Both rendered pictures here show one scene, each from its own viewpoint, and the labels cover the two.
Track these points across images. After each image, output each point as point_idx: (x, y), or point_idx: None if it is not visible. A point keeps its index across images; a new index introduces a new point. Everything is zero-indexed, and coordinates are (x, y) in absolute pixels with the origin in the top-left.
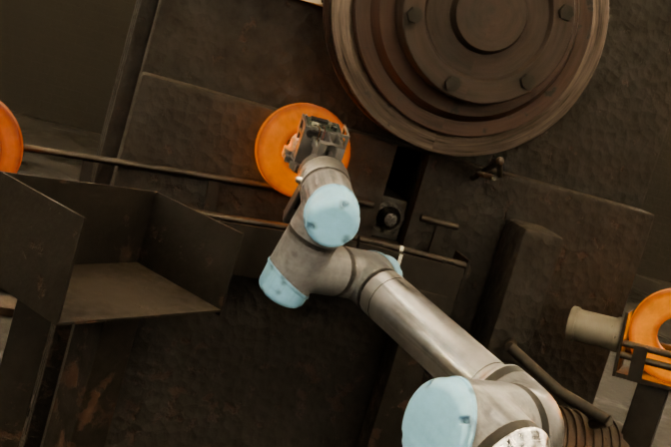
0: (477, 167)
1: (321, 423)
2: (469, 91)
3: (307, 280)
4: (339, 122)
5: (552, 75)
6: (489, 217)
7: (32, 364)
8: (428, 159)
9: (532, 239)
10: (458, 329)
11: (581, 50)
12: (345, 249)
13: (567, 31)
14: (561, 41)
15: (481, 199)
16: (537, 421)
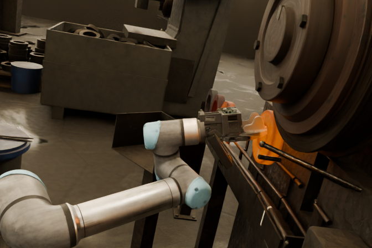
0: (351, 177)
1: None
2: (263, 91)
3: (155, 168)
4: (273, 121)
5: (320, 81)
6: (350, 226)
7: (206, 206)
8: (329, 163)
9: (308, 237)
10: (112, 196)
11: (352, 58)
12: (178, 165)
13: (302, 36)
14: (298, 46)
15: (348, 207)
16: (5, 205)
